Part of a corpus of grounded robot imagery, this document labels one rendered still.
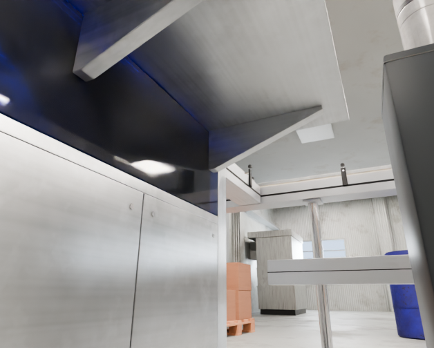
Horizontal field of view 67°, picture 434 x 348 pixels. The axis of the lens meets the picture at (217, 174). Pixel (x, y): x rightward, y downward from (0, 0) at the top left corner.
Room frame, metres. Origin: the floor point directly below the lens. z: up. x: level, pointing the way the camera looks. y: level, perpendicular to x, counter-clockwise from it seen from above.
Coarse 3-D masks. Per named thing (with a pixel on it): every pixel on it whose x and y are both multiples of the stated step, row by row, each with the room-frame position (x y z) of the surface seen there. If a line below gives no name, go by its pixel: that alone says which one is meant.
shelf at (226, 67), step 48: (96, 0) 0.43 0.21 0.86; (240, 0) 0.43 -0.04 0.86; (288, 0) 0.43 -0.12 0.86; (144, 48) 0.55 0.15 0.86; (192, 48) 0.55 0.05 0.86; (240, 48) 0.54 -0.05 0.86; (288, 48) 0.54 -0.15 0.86; (192, 96) 0.72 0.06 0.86; (240, 96) 0.72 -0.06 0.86; (288, 96) 0.72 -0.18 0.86; (336, 96) 0.71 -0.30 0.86
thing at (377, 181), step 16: (320, 176) 1.58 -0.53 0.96; (336, 176) 1.61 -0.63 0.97; (352, 176) 1.49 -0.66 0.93; (368, 176) 1.46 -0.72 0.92; (384, 176) 1.43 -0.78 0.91; (272, 192) 1.67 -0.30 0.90; (288, 192) 1.63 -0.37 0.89; (304, 192) 1.60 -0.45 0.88; (320, 192) 1.56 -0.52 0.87; (336, 192) 1.53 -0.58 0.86; (352, 192) 1.50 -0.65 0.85; (368, 192) 1.48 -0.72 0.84; (384, 192) 1.48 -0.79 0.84; (240, 208) 1.79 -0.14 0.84; (256, 208) 1.79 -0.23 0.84; (272, 208) 1.79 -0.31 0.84
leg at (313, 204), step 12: (312, 204) 1.62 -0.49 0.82; (312, 216) 1.62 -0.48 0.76; (312, 228) 1.62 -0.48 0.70; (312, 240) 1.63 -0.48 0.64; (312, 252) 1.64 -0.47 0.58; (324, 288) 1.62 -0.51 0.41; (324, 300) 1.62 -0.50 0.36; (324, 312) 1.62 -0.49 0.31; (324, 324) 1.62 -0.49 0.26; (324, 336) 1.62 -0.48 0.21
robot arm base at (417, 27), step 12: (420, 0) 0.58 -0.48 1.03; (432, 0) 0.57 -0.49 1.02; (408, 12) 0.60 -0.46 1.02; (420, 12) 0.58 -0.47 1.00; (432, 12) 0.57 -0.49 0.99; (408, 24) 0.61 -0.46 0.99; (420, 24) 0.58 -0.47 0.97; (432, 24) 0.57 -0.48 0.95; (408, 36) 0.61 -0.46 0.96; (420, 36) 0.59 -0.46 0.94; (432, 36) 0.57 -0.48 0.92; (408, 48) 0.62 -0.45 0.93
